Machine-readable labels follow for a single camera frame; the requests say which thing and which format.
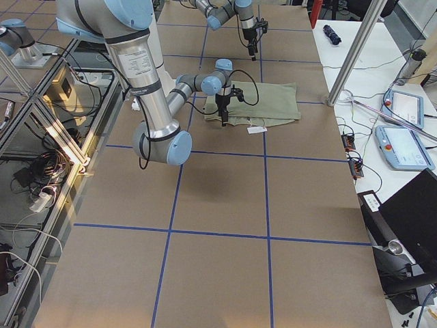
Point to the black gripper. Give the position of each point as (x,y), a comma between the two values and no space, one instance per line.
(222,102)
(248,34)

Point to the olive green long-sleeve shirt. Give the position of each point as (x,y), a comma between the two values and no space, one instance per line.
(276,105)

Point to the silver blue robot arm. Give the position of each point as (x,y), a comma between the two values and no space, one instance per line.
(243,10)
(124,28)

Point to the white shirt hang tag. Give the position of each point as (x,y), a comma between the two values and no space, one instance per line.
(256,129)

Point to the rolled dark blue cloth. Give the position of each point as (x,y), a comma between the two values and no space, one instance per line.
(331,35)

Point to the upper orange black electronics module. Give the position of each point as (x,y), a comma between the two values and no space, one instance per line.
(348,142)

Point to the orange black electronics module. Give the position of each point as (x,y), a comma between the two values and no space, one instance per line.
(348,142)
(356,168)

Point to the lower orange black electronics module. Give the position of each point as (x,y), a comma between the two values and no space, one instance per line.
(356,168)

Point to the grey metal bottle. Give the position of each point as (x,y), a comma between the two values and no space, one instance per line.
(412,64)

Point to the upper teach pendant tablet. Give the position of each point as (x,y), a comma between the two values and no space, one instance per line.
(404,106)

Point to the teach pendant tablet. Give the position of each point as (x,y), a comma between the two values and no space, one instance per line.
(403,149)
(404,106)

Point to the lower teach pendant tablet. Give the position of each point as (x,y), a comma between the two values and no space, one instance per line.
(403,149)

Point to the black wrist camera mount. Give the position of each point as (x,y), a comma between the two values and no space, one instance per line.
(261,25)
(238,93)

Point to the white central pedestal column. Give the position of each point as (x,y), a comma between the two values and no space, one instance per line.
(168,83)

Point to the aluminium frame post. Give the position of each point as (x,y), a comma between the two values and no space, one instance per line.
(362,35)

